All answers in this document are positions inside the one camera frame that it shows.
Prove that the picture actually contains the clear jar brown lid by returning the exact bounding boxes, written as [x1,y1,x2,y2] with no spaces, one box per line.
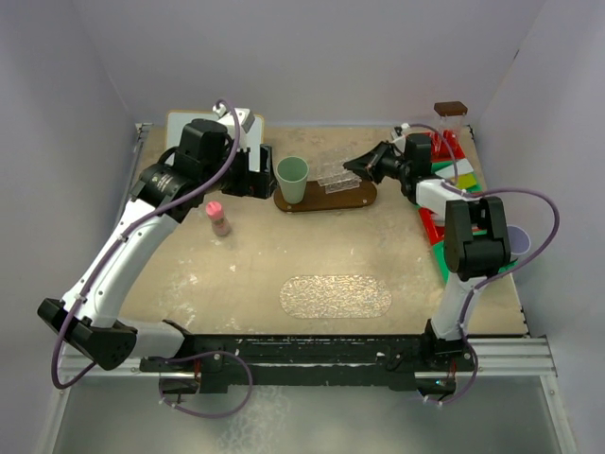
[434,100,468,141]

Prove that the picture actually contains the dark wooden oval tray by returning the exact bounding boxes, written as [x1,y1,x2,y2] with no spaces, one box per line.
[273,181,377,213]

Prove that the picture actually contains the small whiteboard wooden frame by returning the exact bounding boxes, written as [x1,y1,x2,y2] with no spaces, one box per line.
[165,108,265,172]

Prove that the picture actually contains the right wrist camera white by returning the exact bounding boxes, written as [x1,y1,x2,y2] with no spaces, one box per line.
[390,123,410,142]

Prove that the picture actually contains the purple plastic cup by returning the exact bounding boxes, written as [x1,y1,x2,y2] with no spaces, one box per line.
[507,224,531,258]

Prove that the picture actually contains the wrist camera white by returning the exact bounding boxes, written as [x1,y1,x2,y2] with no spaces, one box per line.
[213,104,255,137]
[390,123,410,142]

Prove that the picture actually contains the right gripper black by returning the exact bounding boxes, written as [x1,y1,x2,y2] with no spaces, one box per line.
[343,140,410,185]

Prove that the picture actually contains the pink cap bottle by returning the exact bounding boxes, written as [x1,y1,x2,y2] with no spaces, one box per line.
[205,201,232,236]

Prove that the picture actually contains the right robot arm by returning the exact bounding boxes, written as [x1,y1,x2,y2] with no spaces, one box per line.
[343,133,511,370]

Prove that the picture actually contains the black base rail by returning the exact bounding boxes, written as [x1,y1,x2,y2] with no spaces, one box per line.
[141,334,476,393]

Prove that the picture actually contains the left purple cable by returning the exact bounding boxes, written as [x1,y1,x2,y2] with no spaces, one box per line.
[51,97,242,390]

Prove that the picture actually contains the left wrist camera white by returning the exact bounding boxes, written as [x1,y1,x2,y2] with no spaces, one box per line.
[213,104,255,137]

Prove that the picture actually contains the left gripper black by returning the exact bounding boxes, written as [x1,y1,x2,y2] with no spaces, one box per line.
[201,141,277,199]

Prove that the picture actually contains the white grey toothpaste tube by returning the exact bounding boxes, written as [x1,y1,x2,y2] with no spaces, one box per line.
[435,159,474,179]

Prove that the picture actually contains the red bin far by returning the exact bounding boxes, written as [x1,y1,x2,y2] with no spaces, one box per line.
[429,130,465,163]

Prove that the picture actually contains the green bin cups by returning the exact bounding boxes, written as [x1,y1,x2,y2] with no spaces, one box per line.
[432,240,517,283]

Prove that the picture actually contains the clear acrylic toothbrush holder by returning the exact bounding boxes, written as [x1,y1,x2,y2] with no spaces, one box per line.
[316,146,361,194]

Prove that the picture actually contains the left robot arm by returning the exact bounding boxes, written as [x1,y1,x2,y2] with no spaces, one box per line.
[38,110,277,371]

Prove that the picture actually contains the textured clear oval mat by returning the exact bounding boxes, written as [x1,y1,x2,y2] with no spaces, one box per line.
[279,274,392,320]

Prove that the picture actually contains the yellow toothpaste tube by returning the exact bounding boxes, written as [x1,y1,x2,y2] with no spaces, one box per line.
[456,173,478,190]

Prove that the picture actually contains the green plastic cup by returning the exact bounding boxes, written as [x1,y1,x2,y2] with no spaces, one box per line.
[275,156,309,204]

